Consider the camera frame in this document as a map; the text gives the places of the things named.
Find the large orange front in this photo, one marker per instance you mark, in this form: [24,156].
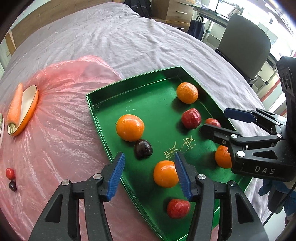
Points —
[165,174]

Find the red plum top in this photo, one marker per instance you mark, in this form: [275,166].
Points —
[10,174]

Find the grey office chair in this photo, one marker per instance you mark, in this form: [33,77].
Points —
[245,46]

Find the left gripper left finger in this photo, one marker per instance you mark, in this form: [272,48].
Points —
[59,219]

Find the grey bed sheet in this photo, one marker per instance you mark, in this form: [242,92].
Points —
[131,45]

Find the carrot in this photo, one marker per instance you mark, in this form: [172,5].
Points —
[15,108]

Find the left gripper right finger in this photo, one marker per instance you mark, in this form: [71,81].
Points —
[238,219]

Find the orange oval dish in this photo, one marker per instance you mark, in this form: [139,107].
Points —
[29,104]

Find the black backpack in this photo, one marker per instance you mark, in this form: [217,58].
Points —
[142,7]

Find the wooden drawer cabinet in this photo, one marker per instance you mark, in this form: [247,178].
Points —
[176,13]

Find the desk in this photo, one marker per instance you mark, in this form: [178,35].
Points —
[209,14]

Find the navy tote bag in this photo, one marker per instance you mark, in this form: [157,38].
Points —
[197,28]

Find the blue gloved right hand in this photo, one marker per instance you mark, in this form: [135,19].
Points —
[278,198]

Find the white plate green rim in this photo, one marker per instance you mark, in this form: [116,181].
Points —
[1,127]

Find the green metal tray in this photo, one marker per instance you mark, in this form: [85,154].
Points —
[153,98]

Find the pink plastic sheet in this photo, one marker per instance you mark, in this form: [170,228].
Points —
[60,141]

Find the dark plum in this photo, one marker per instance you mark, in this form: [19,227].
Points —
[12,186]
[142,149]

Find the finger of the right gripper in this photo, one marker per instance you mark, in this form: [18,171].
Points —
[266,151]
[271,123]

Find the wooden headboard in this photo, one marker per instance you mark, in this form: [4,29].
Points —
[44,15]

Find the orange cluster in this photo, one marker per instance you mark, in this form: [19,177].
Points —
[222,157]

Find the small orange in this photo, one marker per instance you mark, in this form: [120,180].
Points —
[130,127]
[187,93]

